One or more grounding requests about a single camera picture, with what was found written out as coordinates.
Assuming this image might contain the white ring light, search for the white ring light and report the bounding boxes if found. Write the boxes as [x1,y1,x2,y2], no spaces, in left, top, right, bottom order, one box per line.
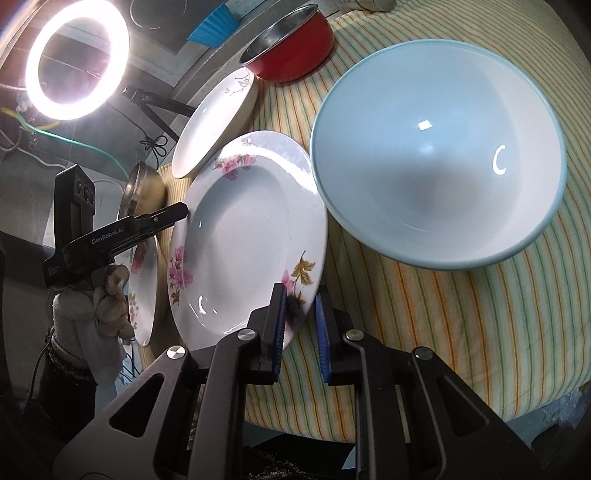
[25,1,130,121]

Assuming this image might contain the white plate grey pattern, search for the white plate grey pattern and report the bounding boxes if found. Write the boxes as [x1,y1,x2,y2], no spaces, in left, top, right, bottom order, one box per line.
[171,67,259,179]

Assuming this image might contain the light blue ceramic bowl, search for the light blue ceramic bowl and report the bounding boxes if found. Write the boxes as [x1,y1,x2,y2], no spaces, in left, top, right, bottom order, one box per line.
[310,39,567,270]

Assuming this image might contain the gloved left hand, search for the gloved left hand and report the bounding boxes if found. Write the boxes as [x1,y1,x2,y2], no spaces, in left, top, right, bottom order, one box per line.
[51,265,134,385]

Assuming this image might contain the steel pot lid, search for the steel pot lid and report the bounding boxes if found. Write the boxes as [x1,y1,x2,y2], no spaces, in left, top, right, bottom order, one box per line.
[117,161,166,219]

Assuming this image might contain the pink floral white plate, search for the pink floral white plate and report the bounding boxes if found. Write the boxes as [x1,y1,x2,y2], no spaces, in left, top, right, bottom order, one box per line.
[168,130,328,350]

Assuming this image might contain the teal cable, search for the teal cable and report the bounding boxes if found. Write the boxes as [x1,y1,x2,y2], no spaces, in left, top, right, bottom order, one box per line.
[0,106,130,180]

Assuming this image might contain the striped yellow cloth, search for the striped yellow cloth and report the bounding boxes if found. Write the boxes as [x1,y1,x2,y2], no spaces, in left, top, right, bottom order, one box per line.
[250,1,590,420]

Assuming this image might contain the blue silicone cup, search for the blue silicone cup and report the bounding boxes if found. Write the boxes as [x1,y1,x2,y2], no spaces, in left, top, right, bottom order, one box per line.
[187,3,239,48]

